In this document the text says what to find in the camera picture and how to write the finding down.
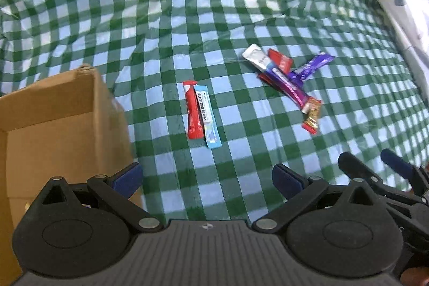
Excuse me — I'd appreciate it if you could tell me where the green checked cloth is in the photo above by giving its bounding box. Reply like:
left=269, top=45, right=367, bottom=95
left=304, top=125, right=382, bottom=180
left=0, top=0, right=429, bottom=233

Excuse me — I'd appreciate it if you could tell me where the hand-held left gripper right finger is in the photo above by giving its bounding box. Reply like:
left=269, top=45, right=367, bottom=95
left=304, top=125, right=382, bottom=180
left=245, top=164, right=386, bottom=233

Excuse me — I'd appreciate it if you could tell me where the long purple bar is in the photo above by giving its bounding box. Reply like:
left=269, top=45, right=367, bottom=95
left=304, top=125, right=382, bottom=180
left=266, top=67, right=311, bottom=107

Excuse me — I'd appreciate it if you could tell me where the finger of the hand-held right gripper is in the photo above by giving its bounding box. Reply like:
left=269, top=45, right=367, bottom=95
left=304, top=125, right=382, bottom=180
left=338, top=153, right=429, bottom=226
left=381, top=148, right=429, bottom=196

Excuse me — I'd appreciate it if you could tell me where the purple candy packet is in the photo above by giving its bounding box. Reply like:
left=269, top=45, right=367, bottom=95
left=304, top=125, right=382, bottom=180
left=289, top=52, right=335, bottom=89

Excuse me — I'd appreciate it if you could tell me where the brown cardboard box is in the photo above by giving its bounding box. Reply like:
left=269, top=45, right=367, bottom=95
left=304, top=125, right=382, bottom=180
left=0, top=64, right=145, bottom=286

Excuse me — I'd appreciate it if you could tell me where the white silver packet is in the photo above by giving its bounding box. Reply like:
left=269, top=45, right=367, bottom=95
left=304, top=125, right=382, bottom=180
left=242, top=43, right=274, bottom=72

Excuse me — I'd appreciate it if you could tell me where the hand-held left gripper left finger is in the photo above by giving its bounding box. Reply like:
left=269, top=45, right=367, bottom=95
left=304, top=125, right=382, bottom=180
left=34, top=162, right=168, bottom=233

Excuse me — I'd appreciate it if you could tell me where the light blue stick packet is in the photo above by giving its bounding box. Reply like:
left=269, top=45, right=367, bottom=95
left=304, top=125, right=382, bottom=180
left=194, top=84, right=223, bottom=149

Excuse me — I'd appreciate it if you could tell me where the red stick packet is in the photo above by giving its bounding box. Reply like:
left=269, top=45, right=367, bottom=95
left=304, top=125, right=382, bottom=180
left=182, top=80, right=205, bottom=140

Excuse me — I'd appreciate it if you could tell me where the small red gold packet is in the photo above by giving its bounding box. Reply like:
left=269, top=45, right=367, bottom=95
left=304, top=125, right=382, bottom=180
left=301, top=97, right=323, bottom=137

